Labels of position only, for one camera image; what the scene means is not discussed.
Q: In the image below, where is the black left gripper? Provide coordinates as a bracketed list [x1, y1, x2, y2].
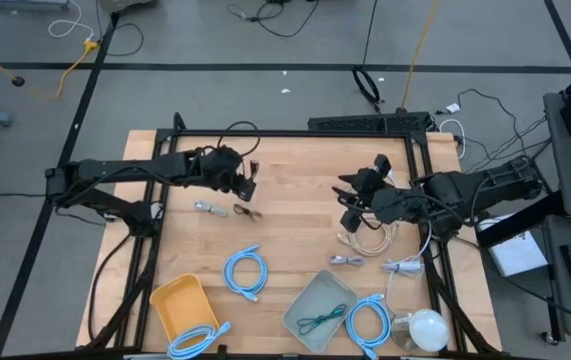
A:
[192, 146, 261, 194]

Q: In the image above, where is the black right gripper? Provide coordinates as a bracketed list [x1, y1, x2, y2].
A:
[332, 154, 396, 209]

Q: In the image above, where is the beige cable coil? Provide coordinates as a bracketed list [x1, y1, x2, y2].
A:
[337, 217, 399, 258]

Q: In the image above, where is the small grey cable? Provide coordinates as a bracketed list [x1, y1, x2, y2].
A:
[194, 199, 229, 218]
[328, 254, 366, 267]

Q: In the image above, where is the light blue ethernet cable coil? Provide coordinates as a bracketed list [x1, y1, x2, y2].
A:
[344, 292, 393, 360]
[167, 321, 232, 360]
[222, 243, 269, 303]

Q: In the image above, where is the teal cable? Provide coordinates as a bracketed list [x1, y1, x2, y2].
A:
[295, 303, 349, 336]

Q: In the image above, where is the grey plastic bin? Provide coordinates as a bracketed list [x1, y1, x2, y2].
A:
[282, 268, 360, 354]

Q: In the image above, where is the yellow plastic bin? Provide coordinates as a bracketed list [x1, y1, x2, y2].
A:
[148, 272, 221, 351]

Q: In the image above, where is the white bulb desk lamp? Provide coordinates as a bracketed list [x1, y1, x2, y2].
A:
[390, 308, 450, 353]

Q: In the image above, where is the white paper box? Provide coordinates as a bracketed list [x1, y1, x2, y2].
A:
[477, 214, 550, 278]

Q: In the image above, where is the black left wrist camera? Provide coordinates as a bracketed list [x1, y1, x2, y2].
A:
[234, 174, 259, 203]

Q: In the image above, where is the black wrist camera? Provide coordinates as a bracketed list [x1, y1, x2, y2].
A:
[234, 174, 259, 203]
[339, 208, 362, 234]

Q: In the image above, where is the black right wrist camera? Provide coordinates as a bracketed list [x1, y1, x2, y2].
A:
[339, 208, 362, 234]

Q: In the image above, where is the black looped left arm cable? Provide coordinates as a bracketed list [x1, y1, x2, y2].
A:
[217, 120, 262, 159]

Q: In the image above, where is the black aluminium table frame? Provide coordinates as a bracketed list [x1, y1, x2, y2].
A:
[74, 112, 504, 360]

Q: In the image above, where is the white lamp cord with switch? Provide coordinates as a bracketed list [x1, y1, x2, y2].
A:
[382, 167, 434, 316]

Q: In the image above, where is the black coiled floor cable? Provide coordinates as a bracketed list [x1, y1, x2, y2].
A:
[352, 0, 382, 114]

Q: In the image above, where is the white looped cable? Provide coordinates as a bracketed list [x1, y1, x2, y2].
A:
[438, 118, 467, 160]

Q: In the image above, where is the black tangled floor cable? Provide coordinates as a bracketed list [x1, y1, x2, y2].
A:
[227, 0, 321, 39]

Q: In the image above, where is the straight yellow floor cord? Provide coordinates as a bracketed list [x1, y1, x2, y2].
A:
[400, 0, 440, 112]

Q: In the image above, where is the thin black floor cable loop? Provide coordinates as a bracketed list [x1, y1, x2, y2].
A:
[104, 22, 145, 57]

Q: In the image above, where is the black cable bundle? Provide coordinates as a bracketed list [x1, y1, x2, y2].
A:
[457, 88, 550, 174]

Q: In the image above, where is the yellow extension cord with plug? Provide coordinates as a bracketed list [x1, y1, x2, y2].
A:
[0, 35, 100, 99]

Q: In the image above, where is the white floor cable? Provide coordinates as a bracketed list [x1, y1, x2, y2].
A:
[47, 0, 96, 41]

